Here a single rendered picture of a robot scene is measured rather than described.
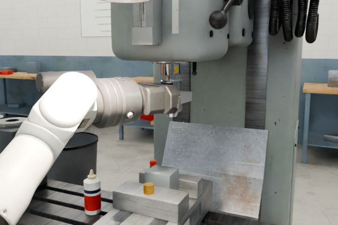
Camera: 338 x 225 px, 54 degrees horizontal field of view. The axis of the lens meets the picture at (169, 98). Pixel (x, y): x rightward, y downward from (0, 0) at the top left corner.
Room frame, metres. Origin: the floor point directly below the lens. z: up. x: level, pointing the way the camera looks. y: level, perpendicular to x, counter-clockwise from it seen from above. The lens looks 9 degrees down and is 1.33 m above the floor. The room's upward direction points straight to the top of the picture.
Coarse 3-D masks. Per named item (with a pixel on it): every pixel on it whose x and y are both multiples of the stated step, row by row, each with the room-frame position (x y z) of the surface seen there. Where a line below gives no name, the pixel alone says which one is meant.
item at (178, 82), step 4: (160, 80) 0.69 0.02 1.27; (164, 80) 0.67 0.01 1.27; (168, 80) 0.67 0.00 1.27; (172, 80) 0.67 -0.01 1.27; (176, 80) 0.67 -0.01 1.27; (180, 80) 0.67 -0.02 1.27; (168, 84) 0.66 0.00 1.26; (172, 84) 0.66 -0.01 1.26; (176, 84) 0.67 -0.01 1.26; (180, 84) 0.67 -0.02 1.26
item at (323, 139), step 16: (32, 64) 5.96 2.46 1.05; (144, 80) 4.67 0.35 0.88; (336, 80) 3.84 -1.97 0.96; (0, 112) 5.69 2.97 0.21; (16, 112) 5.60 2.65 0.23; (304, 128) 3.72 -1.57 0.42; (304, 144) 3.71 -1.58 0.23; (320, 144) 3.70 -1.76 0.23; (336, 144) 3.70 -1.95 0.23; (304, 160) 3.71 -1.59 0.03
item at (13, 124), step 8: (0, 120) 0.92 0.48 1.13; (8, 120) 0.92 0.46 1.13; (16, 120) 0.93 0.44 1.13; (24, 120) 0.92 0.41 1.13; (0, 128) 0.87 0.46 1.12; (8, 128) 0.87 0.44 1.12; (16, 128) 0.87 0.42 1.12; (0, 136) 0.85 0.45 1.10; (8, 136) 0.84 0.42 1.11; (0, 144) 0.85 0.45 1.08; (8, 144) 0.84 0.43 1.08; (0, 152) 0.85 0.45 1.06; (40, 184) 0.92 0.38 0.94
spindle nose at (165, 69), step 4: (160, 64) 0.68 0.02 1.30; (164, 64) 0.67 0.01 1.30; (168, 64) 0.66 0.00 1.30; (172, 64) 0.66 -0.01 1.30; (176, 64) 0.67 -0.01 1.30; (180, 64) 0.67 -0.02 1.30; (160, 68) 0.68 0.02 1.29; (164, 68) 0.67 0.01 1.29; (168, 68) 0.66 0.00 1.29; (172, 68) 0.66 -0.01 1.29; (180, 68) 0.67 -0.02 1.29; (160, 72) 0.68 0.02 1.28; (164, 72) 0.67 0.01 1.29; (168, 72) 0.66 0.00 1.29; (172, 72) 0.66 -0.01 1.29; (180, 72) 0.67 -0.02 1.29
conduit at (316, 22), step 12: (276, 0) 0.80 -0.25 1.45; (288, 0) 0.77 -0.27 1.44; (300, 0) 0.77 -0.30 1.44; (312, 0) 0.75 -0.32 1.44; (276, 12) 0.80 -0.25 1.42; (288, 12) 0.78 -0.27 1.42; (300, 12) 0.77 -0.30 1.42; (312, 12) 0.75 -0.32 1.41; (276, 24) 0.82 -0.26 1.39; (288, 24) 0.79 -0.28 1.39; (300, 24) 0.79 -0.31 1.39; (312, 24) 0.76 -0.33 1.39; (288, 36) 0.81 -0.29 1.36; (300, 36) 0.83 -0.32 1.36; (312, 36) 0.79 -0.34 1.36
